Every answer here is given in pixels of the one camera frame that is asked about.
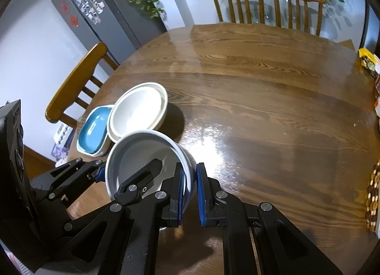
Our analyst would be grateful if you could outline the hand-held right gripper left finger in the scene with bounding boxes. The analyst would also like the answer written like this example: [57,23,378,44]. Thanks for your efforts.
[34,162,187,275]

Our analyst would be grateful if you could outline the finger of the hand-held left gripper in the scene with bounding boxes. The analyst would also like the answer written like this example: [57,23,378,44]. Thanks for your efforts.
[30,158,107,204]
[113,158,164,208]

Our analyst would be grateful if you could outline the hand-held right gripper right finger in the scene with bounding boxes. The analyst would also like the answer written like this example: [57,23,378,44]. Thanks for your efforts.
[196,162,345,275]

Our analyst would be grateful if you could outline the small straight-sided white bowl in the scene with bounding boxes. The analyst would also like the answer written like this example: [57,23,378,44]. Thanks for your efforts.
[105,131,197,214]

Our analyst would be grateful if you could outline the large white bowl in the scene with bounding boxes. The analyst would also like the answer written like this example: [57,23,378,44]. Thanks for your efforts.
[106,82,169,142]

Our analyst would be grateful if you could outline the pile of cardboard boxes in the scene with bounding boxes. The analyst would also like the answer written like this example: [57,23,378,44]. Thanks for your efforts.
[50,123,78,165]

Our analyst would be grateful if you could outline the grey refrigerator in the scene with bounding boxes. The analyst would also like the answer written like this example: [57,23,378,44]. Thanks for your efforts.
[51,0,168,64]

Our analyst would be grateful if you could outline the wooden bead trivet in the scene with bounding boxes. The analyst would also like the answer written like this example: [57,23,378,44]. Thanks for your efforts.
[365,159,380,232]

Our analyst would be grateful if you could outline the yellow snack bag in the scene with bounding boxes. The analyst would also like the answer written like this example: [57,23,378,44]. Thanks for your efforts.
[358,48,380,73]

